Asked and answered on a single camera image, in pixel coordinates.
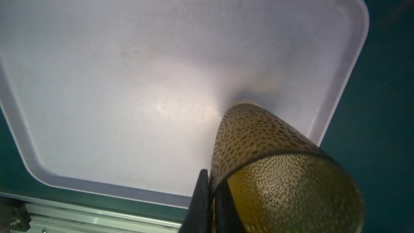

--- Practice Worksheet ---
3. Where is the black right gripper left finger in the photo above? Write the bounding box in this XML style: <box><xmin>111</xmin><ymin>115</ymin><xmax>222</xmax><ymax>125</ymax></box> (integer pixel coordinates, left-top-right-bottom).
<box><xmin>179</xmin><ymin>169</ymin><xmax>210</xmax><ymax>233</ymax></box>

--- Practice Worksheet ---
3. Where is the white plastic tray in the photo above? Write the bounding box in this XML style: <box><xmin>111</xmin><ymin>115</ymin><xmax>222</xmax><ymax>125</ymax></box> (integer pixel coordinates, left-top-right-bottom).
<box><xmin>1</xmin><ymin>0</ymin><xmax>369</xmax><ymax>208</ymax></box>

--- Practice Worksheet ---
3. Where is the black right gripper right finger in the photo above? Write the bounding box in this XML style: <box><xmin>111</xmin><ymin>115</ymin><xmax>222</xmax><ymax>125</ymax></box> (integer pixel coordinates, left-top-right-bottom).
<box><xmin>214</xmin><ymin>181</ymin><xmax>246</xmax><ymax>233</ymax></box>

